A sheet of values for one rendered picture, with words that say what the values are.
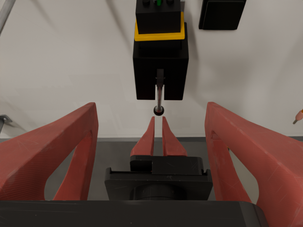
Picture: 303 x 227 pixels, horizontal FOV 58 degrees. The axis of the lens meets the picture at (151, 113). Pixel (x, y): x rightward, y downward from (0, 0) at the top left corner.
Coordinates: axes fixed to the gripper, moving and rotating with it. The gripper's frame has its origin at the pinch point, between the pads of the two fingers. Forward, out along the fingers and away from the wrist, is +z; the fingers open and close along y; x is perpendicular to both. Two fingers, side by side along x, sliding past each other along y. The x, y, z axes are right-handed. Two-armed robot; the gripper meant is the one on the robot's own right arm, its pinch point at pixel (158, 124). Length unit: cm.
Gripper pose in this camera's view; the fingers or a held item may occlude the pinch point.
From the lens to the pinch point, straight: 33.5
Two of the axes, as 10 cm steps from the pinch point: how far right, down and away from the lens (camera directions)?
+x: 0.0, 6.6, 7.5
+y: -10.0, -0.2, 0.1
